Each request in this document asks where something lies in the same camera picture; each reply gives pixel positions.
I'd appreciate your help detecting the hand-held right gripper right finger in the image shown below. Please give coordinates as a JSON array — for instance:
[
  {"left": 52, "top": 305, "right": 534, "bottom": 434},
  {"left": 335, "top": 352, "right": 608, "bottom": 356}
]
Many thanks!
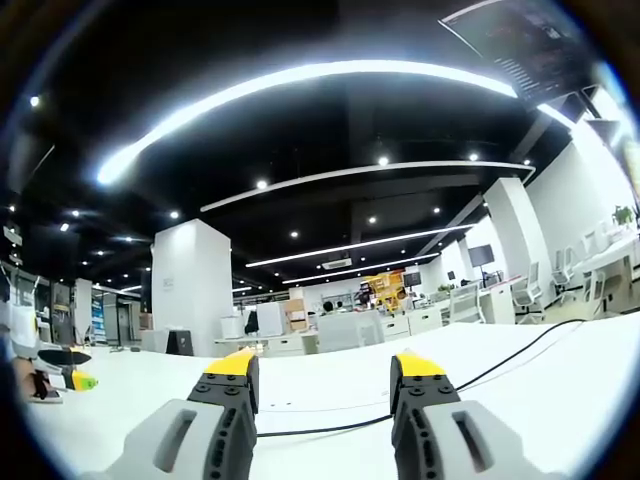
[{"left": 389, "top": 347, "right": 557, "bottom": 480}]

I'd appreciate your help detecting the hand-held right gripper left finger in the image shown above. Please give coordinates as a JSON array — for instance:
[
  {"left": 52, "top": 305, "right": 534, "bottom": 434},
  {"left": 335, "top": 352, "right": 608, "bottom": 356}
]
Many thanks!
[{"left": 79, "top": 349, "right": 261, "bottom": 480}]

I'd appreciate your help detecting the black data cable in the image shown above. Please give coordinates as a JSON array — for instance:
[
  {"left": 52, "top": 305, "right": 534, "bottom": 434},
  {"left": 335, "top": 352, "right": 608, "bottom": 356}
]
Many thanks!
[{"left": 255, "top": 321, "right": 585, "bottom": 439}]

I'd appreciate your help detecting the white desk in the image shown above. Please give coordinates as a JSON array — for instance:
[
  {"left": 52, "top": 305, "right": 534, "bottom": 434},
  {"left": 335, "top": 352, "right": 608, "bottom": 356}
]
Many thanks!
[{"left": 19, "top": 319, "right": 640, "bottom": 480}]

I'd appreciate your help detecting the person's left hand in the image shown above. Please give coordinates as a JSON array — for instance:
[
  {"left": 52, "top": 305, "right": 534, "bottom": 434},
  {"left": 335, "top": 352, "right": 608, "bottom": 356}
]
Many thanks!
[{"left": 13, "top": 355, "right": 64, "bottom": 404}]

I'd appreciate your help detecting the small black box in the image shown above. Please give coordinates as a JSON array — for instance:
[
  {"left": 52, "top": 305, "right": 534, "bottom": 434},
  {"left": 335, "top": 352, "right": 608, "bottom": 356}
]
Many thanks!
[{"left": 166, "top": 328, "right": 195, "bottom": 358}]

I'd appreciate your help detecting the white office chair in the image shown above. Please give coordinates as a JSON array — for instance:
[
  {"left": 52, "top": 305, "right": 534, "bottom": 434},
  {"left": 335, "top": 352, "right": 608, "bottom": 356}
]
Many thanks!
[
  {"left": 448, "top": 281, "right": 485, "bottom": 325},
  {"left": 513, "top": 259, "right": 547, "bottom": 325},
  {"left": 551, "top": 246, "right": 582, "bottom": 307}
]

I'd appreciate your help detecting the white square pillar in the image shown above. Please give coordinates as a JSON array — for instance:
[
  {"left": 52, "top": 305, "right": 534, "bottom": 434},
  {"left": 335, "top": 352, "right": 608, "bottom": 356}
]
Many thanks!
[{"left": 151, "top": 218, "right": 234, "bottom": 358}]

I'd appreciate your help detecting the white mesh chair back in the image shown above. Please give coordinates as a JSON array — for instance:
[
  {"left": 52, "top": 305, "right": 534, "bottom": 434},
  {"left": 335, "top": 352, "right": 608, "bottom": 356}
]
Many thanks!
[{"left": 317, "top": 310, "right": 387, "bottom": 354}]

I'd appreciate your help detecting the yellow display shelf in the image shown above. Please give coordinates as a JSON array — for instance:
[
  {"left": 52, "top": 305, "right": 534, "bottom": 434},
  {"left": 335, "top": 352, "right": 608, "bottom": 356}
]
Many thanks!
[{"left": 358, "top": 271, "right": 407, "bottom": 312}]

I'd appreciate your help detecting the straight ceiling light strip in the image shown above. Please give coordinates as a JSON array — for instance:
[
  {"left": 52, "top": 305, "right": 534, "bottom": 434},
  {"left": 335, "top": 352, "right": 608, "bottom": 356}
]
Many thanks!
[
  {"left": 244, "top": 223, "right": 475, "bottom": 269},
  {"left": 295, "top": 252, "right": 442, "bottom": 286}
]

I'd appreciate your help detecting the white office table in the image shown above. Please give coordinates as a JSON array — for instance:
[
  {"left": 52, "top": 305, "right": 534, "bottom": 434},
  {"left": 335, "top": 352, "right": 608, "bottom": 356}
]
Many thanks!
[{"left": 572, "top": 237, "right": 639, "bottom": 317}]

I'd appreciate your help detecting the long curved ceiling light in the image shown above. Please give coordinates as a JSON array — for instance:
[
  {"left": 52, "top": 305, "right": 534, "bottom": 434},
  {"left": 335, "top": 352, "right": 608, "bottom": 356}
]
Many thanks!
[{"left": 96, "top": 59, "right": 517, "bottom": 187}]

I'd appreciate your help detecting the wall television screen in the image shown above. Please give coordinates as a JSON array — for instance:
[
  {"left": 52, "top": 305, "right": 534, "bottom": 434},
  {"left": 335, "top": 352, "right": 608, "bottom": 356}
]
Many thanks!
[{"left": 467, "top": 244, "right": 495, "bottom": 267}]

